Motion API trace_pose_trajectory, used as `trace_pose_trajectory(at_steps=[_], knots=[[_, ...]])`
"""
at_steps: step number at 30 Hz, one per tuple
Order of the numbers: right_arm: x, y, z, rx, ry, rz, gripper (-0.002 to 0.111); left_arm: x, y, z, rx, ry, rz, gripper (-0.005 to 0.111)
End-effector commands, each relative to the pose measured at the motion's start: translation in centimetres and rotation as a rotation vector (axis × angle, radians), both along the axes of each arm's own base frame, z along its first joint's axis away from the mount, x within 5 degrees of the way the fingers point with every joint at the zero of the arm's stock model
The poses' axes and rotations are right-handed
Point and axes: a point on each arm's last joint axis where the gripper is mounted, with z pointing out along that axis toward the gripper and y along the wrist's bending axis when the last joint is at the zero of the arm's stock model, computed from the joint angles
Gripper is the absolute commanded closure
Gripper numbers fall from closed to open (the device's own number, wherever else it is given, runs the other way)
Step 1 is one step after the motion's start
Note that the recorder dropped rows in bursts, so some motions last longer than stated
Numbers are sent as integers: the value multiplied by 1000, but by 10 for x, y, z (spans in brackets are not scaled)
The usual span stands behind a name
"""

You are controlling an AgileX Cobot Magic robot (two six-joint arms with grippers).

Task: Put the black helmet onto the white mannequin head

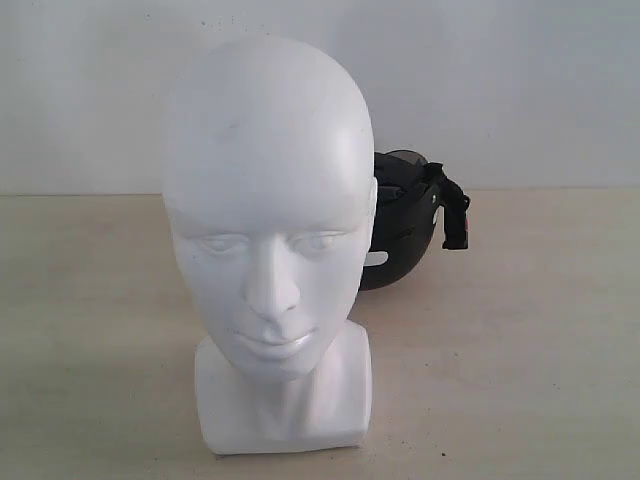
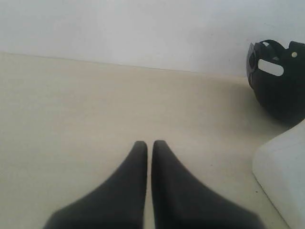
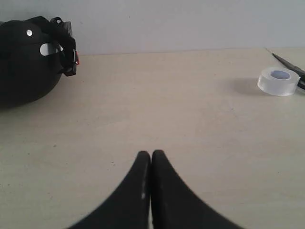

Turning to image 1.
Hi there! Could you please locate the white mannequin head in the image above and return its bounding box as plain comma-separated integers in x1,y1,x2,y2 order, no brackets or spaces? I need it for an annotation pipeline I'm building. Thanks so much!
162,36,377,455

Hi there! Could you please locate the black helmet with tinted visor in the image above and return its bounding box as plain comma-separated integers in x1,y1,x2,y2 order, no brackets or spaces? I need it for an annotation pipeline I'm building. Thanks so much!
359,149,471,291

